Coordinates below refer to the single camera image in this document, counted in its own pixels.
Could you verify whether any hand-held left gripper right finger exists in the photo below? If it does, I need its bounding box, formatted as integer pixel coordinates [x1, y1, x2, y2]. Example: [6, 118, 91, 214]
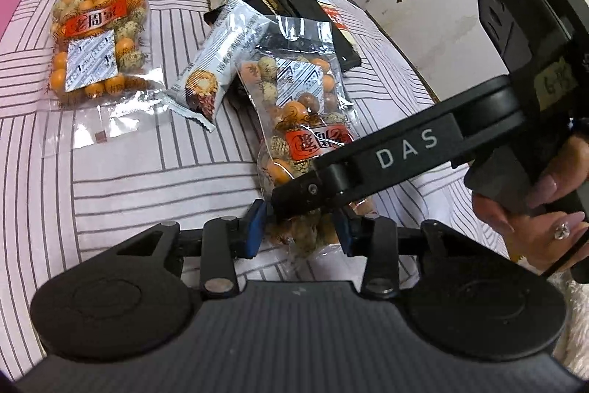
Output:
[332, 209, 482, 301]

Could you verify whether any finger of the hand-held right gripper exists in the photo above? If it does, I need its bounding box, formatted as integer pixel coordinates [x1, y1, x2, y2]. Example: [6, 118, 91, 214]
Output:
[271, 104, 462, 222]

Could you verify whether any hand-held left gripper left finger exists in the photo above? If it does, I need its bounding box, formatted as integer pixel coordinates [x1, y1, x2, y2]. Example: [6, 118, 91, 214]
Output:
[115, 199, 268, 300]

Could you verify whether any clear coated peanut bag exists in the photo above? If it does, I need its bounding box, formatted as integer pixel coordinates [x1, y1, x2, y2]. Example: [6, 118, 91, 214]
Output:
[234, 18, 380, 260]
[40, 0, 169, 157]

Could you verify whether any black snack packet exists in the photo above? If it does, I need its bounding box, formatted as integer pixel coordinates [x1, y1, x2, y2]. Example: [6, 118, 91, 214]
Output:
[205, 0, 362, 110]

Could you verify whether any white silver snack packet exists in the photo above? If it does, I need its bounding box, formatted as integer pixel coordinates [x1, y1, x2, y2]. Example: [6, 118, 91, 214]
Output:
[166, 0, 272, 132]

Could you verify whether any person's right hand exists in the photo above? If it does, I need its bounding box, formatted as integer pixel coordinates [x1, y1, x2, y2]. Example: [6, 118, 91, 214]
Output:
[472, 130, 588, 278]

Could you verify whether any striped bed sheet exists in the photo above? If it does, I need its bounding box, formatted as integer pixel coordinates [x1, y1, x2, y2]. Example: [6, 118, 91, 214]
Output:
[0, 0, 512, 381]

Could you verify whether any white fluffy rug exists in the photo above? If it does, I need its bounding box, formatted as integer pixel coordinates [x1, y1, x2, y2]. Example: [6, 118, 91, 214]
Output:
[547, 272, 589, 378]

